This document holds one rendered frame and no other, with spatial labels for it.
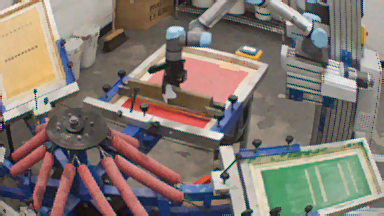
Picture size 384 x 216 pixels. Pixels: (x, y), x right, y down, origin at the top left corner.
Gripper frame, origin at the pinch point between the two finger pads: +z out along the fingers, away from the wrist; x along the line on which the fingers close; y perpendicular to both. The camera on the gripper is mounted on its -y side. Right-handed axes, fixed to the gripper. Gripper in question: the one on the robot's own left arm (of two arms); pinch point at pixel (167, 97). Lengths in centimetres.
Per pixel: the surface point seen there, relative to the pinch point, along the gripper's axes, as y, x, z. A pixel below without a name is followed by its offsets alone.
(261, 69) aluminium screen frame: 28, 52, 1
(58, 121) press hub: -9, -85, -30
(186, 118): 11.0, -3.9, 5.2
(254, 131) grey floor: -1, 149, 100
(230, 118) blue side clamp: 30.7, -3.7, -0.1
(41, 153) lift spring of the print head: -11, -101, -22
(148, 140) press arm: 1.7, -21.9, 9.2
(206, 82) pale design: 5.9, 30.1, 5.1
